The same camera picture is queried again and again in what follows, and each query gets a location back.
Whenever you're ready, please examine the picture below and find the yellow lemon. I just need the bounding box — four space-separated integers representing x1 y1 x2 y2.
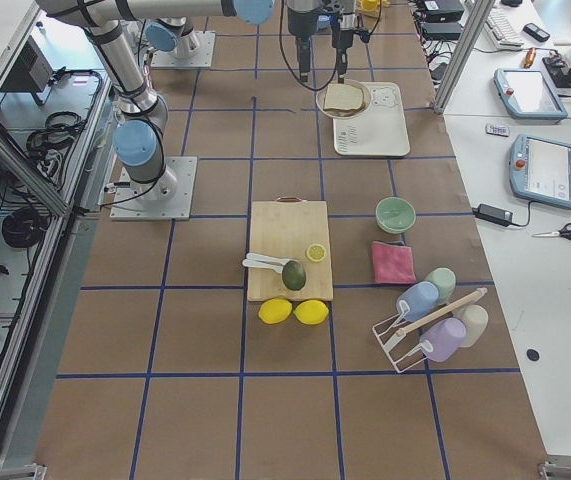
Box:
293 299 329 326
258 298 293 325

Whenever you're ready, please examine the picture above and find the yellow cup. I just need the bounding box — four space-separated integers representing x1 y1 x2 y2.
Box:
359 0 382 16

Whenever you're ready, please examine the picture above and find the purple cup on rack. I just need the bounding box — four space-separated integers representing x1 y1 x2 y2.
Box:
419 317 467 362

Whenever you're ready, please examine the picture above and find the blue cup on rack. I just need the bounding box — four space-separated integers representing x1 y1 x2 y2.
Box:
396 281 439 322

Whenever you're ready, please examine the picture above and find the cream cup on rack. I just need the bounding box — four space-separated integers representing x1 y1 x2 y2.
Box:
453 304 489 348

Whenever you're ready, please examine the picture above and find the bread slice under egg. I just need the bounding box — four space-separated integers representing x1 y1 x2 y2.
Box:
331 109 364 118

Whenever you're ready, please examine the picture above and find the yellow lemon right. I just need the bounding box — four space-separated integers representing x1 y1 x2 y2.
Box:
293 299 329 326

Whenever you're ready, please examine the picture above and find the white plastic spoon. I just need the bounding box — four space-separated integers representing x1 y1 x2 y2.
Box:
242 259 283 275

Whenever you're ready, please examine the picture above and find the yellow lemon left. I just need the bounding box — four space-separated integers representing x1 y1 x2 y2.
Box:
258 298 293 325

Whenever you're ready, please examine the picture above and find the teach pendant tablet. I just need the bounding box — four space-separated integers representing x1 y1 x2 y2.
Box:
508 134 571 210
493 69 568 121

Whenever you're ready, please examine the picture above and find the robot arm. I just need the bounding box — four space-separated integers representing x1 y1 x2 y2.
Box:
38 1 373 202
144 17 200 59

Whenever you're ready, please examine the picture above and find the wooden cutting board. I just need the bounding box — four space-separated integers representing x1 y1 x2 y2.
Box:
247 200 334 302

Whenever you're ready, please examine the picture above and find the lemon slice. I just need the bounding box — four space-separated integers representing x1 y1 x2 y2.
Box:
306 243 327 263

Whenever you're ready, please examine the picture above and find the white wire cup rack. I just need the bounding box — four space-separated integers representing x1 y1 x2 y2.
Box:
372 287 487 373

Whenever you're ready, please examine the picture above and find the green avocado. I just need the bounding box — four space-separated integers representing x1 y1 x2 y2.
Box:
281 260 307 291

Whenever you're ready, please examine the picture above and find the pink cloth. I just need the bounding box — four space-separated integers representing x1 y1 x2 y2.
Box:
371 241 416 285

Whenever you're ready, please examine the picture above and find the cream bear tray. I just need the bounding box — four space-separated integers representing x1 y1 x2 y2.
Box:
333 79 410 157

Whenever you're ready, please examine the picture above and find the teach pendant tablet far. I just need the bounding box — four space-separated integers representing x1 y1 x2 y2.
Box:
493 69 568 121

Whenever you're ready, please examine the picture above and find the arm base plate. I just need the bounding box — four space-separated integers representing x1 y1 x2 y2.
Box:
151 30 216 70
109 156 197 221

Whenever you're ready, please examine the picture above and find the green bowl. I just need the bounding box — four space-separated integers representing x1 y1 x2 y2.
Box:
375 197 416 234

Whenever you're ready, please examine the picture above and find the teach pendant tablet near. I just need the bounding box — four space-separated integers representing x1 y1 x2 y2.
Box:
508 134 571 210

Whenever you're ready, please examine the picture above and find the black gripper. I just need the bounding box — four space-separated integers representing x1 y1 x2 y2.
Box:
285 0 369 84

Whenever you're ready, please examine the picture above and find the pale green cup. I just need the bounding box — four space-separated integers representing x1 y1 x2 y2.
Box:
424 267 456 305

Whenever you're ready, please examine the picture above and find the white plate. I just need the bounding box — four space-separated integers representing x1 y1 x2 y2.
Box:
316 79 371 119

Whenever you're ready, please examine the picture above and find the bread slice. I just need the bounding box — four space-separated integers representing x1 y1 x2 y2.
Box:
331 109 364 118
323 83 365 112

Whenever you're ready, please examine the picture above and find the black power adapter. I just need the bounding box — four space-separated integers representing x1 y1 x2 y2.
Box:
472 203 513 227

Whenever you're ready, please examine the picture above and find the white plastic fork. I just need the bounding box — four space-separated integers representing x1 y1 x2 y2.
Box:
245 252 292 266

